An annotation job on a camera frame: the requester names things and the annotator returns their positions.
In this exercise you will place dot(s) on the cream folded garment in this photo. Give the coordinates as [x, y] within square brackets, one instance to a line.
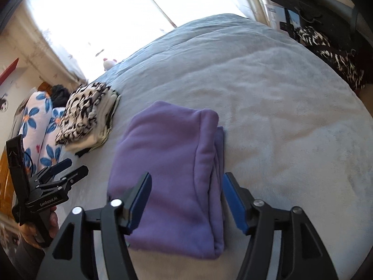
[87, 144]

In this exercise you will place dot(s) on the white labelled box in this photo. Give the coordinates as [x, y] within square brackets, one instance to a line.
[274, 17]

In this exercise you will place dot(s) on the rolled floral blanket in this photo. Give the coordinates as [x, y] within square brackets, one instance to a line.
[35, 113]

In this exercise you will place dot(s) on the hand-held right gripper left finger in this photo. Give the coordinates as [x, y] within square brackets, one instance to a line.
[141, 201]

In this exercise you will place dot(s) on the person's left hand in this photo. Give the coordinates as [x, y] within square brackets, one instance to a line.
[54, 221]

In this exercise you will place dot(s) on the red wall decoration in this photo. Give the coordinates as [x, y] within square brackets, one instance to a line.
[8, 70]

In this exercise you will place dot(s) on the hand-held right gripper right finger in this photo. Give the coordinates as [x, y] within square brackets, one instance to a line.
[234, 204]

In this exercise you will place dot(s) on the wooden bed frame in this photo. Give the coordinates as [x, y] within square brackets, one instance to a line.
[5, 180]

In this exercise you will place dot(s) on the white and pink plush toy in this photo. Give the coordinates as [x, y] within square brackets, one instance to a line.
[108, 64]

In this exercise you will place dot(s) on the grey-blue bed blanket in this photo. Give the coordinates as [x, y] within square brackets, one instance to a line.
[276, 122]

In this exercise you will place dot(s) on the dark bundled clothes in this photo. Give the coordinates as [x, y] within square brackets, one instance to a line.
[61, 93]

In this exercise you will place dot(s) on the black and white wall sticker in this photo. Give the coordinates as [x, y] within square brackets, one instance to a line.
[3, 102]

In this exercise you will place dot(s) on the black and white patterned folded garment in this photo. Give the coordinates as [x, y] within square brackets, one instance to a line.
[81, 108]

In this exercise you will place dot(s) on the black and white patterned cloth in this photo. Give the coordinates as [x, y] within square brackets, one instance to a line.
[338, 58]

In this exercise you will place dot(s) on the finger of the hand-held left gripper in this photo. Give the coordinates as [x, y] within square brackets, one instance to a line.
[59, 166]
[77, 173]

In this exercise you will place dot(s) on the purple zip hoodie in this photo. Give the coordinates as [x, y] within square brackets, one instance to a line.
[169, 166]

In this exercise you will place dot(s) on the beige flower-print curtain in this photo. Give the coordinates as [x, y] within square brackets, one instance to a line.
[52, 58]

